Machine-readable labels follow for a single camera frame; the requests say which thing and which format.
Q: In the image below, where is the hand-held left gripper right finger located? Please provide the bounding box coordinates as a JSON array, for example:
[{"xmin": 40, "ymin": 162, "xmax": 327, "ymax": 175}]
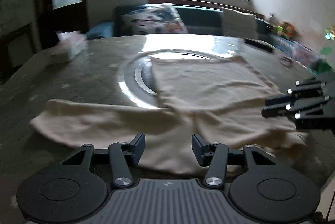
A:
[{"xmin": 192, "ymin": 134, "xmax": 275, "ymax": 190}]

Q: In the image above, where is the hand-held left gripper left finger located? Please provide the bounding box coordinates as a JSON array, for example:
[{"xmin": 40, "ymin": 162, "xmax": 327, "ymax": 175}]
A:
[{"xmin": 61, "ymin": 132, "xmax": 146, "ymax": 189}]

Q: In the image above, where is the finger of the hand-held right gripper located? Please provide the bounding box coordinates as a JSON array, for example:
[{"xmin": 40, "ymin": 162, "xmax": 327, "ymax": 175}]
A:
[
  {"xmin": 265, "ymin": 77, "xmax": 330, "ymax": 107},
  {"xmin": 262, "ymin": 98, "xmax": 330, "ymax": 120}
]

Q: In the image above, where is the cream cloth garment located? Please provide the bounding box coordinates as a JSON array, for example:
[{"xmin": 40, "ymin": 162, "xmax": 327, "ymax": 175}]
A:
[{"xmin": 29, "ymin": 56, "xmax": 309, "ymax": 179}]

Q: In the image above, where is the black remote control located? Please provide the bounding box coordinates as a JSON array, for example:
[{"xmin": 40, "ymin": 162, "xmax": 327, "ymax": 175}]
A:
[{"xmin": 245, "ymin": 38, "xmax": 274, "ymax": 53}]

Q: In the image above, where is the round inset hot plate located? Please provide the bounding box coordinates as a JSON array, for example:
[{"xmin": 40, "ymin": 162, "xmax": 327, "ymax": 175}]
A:
[{"xmin": 117, "ymin": 49, "xmax": 236, "ymax": 109}]

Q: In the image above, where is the orange plush toy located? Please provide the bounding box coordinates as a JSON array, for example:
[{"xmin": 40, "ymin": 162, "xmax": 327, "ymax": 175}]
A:
[{"xmin": 285, "ymin": 22, "xmax": 296, "ymax": 39}]

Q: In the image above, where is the brown plush toy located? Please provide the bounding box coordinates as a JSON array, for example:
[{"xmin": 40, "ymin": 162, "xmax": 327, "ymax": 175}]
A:
[{"xmin": 276, "ymin": 21, "xmax": 287, "ymax": 36}]

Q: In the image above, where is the plain white pillow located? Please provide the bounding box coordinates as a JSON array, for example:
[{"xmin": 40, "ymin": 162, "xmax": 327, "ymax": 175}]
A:
[{"xmin": 220, "ymin": 7, "xmax": 258, "ymax": 39}]

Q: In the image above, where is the blue corner sofa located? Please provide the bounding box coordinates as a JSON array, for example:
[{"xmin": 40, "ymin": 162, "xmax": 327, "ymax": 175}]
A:
[{"xmin": 86, "ymin": 4, "xmax": 325, "ymax": 75}]

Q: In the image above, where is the tissue box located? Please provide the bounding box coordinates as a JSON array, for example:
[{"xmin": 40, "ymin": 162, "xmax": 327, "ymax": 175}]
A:
[{"xmin": 47, "ymin": 30, "xmax": 88, "ymax": 65}]

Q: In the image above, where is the butterfly print pillow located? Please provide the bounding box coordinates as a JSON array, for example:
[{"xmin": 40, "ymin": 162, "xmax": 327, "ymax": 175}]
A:
[{"xmin": 120, "ymin": 4, "xmax": 187, "ymax": 37}]

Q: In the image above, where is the dark wooden glass door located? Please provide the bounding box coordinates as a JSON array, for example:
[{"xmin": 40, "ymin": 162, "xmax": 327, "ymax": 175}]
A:
[{"xmin": 35, "ymin": 0, "xmax": 88, "ymax": 52}]

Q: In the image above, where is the dark wooden cabinet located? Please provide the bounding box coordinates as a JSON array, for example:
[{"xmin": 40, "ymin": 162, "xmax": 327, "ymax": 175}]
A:
[{"xmin": 0, "ymin": 22, "xmax": 40, "ymax": 86}]

